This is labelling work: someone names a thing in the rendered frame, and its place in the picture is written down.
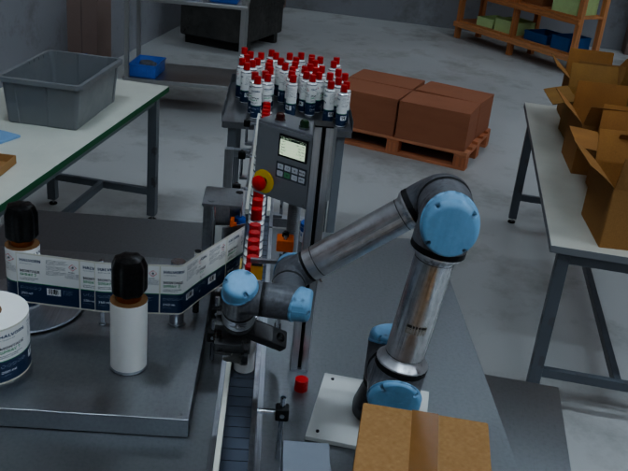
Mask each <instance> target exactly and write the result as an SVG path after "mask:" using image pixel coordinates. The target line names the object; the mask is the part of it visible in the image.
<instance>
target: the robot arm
mask: <svg viewBox="0 0 628 471"><path fill-rule="evenodd" d="M479 228H480V217H479V213H478V209H477V207H476V205H475V203H474V200H473V197H472V193H471V191H470V189H469V187H468V185H467V184H466V183H465V182H464V181H463V180H462V179H461V178H459V177H457V176H454V175H452V174H448V173H440V174H434V175H432V176H429V177H427V178H423V179H421V180H419V181H417V182H416V183H414V184H412V185H410V186H408V187H406V188H405V189H404V190H402V191H400V192H399V194H398V197H397V198H396V199H394V200H392V201H391V202H390V203H388V204H386V205H384V206H383V207H380V208H378V209H376V210H374V211H373V212H371V213H369V214H367V215H365V216H364V217H362V218H360V219H359V220H357V221H355V222H353V223H351V224H349V225H347V226H346V227H344V228H342V229H340V230H338V231H337V232H335V233H333V234H331V235H329V236H327V237H326V238H324V239H322V240H320V241H319V242H317V243H315V244H313V245H311V246H310V247H308V248H306V249H304V250H302V251H300V252H298V253H296V252H288V253H285V254H283V255H282V256H280V257H279V259H278V261H277V263H276V265H275V268H274V277H273V280H272V283H271V282H264V281H258V280H257V278H256V277H255V276H254V275H253V274H252V273H251V272H250V271H248V270H244V269H237V270H234V271H232V272H230V273H229V274H228V275H227V276H226V277H225V279H224V281H223V283H222V289H221V311H218V310H217V314H216V322H215V330H216V331H214V334H215V332H216V334H215V335H214V336H215V337H214V336H213V339H214V349H215V354H216V355H228V356H225V357H223V358H222V359H223V360H224V361H225V362H231V363H236V364H240V365H247V364H248V354H250V341H254V342H256V343H259V344H262V345H264V346H267V347H268V348H271V349H274V350H278V351H282V350H285V349H286V344H287V332H286V331H284V330H281V329H279V328H277V327H275V326H272V325H270V324H267V323H265V322H262V321H259V320H256V319H255V317H256V316H259V317H265V318H271V319H278V320H285V321H291V322H293V321H300V322H307V321H308V320H309V319H310V313H311V308H312V301H313V291H312V290H311V289H309V288H306V286H307V285H308V284H310V283H312V282H314V281H316V280H318V279H320V278H322V277H324V276H326V275H328V274H330V273H332V272H333V271H335V270H337V269H338V268H340V267H342V266H344V265H346V264H348V263H350V262H352V261H354V260H356V259H358V258H359V257H361V256H363V255H365V254H367V253H368V252H370V251H372V250H374V249H376V248H378V247H380V246H382V245H384V244H385V243H387V242H389V241H391V240H393V239H395V238H397V237H398V236H400V235H402V234H404V233H406V232H408V231H410V230H411V229H414V231H413V235H412V237H411V240H410V246H411V248H412V249H413V250H414V251H415V254H414V257H413V260H412V263H411V267H410V269H409V272H408V275H407V281H406V284H405V287H404V290H403V293H402V296H401V299H400V303H399V306H398V308H397V311H396V315H395V318H394V321H393V323H384V324H380V325H377V326H375V327H373V328H372V329H371V331H370V335H369V337H368V347H367V353H366V360H365V367H364V379H363V381H362V383H361V385H360V387H359V389H358V390H357V392H356V394H355V395H354V397H353V401H352V412H353V414H354V416H355V417H356V418H357V419H358V420H360V419H361V414H362V407H363V403H367V404H373V405H379V406H385V407H395V408H401V409H406V410H412V409H413V410H419V409H420V407H421V400H422V398H421V386H422V383H423V381H424V378H425V375H426V372H427V369H428V363H427V361H426V360H425V358H424V355H425V352H426V350H427V347H428V344H429V341H430V338H431V335H432V332H433V330H434V327H435V322H436V319H437V316H438V313H439V310H440V308H441V305H442V302H443V299H444V296H445V293H446V290H447V288H448V285H449V282H450V277H451V274H452V271H453V268H454V266H455V265H456V264H459V263H461V262H462V261H463V260H464V258H465V255H466V253H467V251H468V250H470V249H471V248H472V247H473V245H474V244H475V243H476V241H477V239H478V234H479ZM240 355H241V356H240Z"/></svg>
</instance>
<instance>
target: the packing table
mask: <svg viewBox="0 0 628 471"><path fill-rule="evenodd" d="M523 107H524V113H525V118H526V123H527V128H526V133H525V137H524V141H523V146H522V151H521V158H520V163H519V168H518V173H517V177H516V181H515V186H514V191H513V195H512V200H511V205H510V209H509V213H508V217H509V218H510V219H511V220H508V221H507V222H509V223H515V221H513V219H515V220H516V219H517V215H518V211H519V206H520V201H522V202H529V203H535V204H541V206H542V212H543V218H544V223H545V228H546V233H547V239H548V244H549V252H553V253H556V255H555V260H554V264H553V267H552V271H551V275H550V280H549V287H548V290H547V294H546V298H545V303H544V306H543V310H542V314H541V318H540V323H539V326H538V330H537V334H536V338H535V345H534V349H533V353H532V357H531V362H530V365H529V369H528V373H527V377H526V380H525V381H527V382H533V383H538V384H539V383H540V380H541V377H542V378H552V379H558V380H562V381H568V382H574V383H578V384H584V385H589V386H594V387H600V388H605V389H610V390H615V391H621V392H627V393H628V380H624V379H621V375H620V372H619V368H618V365H617V362H616V358H615V354H614V351H613V348H612V344H611V341H610V337H609V333H608V330H607V325H606V321H605V317H604V314H603V310H602V307H601V304H600V300H599V296H598V293H597V290H596V286H595V283H594V279H593V275H592V270H591V268H596V269H602V270H607V271H613V272H620V273H625V274H628V250H614V249H606V248H599V247H598V245H597V244H596V242H595V240H594V238H593V236H592V233H591V231H590V229H589V228H588V226H587V224H586V222H585V221H584V219H583V217H582V215H581V212H582V209H583V204H584V200H585V196H586V192H587V189H588V187H587V185H586V182H585V181H586V177H587V176H586V175H579V174H572V173H570V171H569V168H568V166H567V164H566V162H565V159H564V157H563V154H562V147H563V143H564V137H563V136H562V134H561V132H560V130H559V129H558V127H559V123H560V116H559V114H558V111H557V109H556V108H557V107H553V106H546V105H539V104H533V103H526V102H525V103H524V106H523ZM531 150H532V154H533V160H534V166H535V175H536V180H537V186H538V191H539V196H534V195H528V194H522V189H523V184H524V181H525V176H526V171H527V167H528V163H529V158H530V154H531ZM570 264H572V265H578V266H582V270H583V274H584V278H585V281H586V285H587V289H588V293H589V296H590V300H591V304H592V311H593V315H594V318H595V322H596V325H597V329H598V333H599V336H600V340H601V344H602V348H603V352H604V355H605V359H606V363H607V370H608V374H609V377H603V376H598V375H593V374H587V373H582V372H577V371H571V370H566V369H561V368H555V367H550V366H544V363H545V360H546V356H547V352H548V348H549V344H550V338H551V334H552V330H553V326H554V323H555V319H556V315H557V311H558V307H559V304H560V300H561V296H562V292H563V288H564V281H565V277H566V273H567V269H568V266H569V265H570Z"/></svg>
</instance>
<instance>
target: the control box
mask: <svg viewBox="0 0 628 471"><path fill-rule="evenodd" d="M276 114H277V113H276ZM276 114H273V115H270V116H267V117H263V118H261V119H259V121H258V135H257V149H256V162H255V174H254V177H255V176H262V177H264V178H266V181H267V183H266V186H265V188H264V189H263V190H262V191H259V192H258V191H256V190H255V189H254V188H253V190H254V191H255V192H257V193H260V194H263V195H266V196H269V197H272V198H275V199H278V200H279V201H282V202H285V203H288V204H291V205H294V206H297V207H300V208H303V209H307V194H308V184H309V175H310V166H311V155H312V146H313V136H314V132H313V127H314V121H310V120H308V121H309V127H310V128H309V130H306V131H305V130H300V129H299V125H300V121H301V120H302V119H303V118H299V117H296V116H294V115H290V114H287V113H284V114H285V120H286V121H285V122H284V123H278V122H275V118H276ZM336 133H337V128H334V137H333V146H332V154H331V162H330V171H329V179H328V188H327V197H326V202H327V201H329V199H330V191H331V183H332V175H333V166H334V158H335V142H336ZM279 134H284V135H287V136H293V137H296V138H299V139H302V140H305V141H308V151H307V164H302V163H298V162H296V161H293V160H290V159H287V158H284V157H281V156H278V142H279ZM277 161H279V162H282V163H285V164H289V165H292V166H295V167H298V168H301V169H304V170H307V181H306V186H304V185H301V184H298V183H295V182H292V181H289V180H287V179H284V178H279V177H276V165H277Z"/></svg>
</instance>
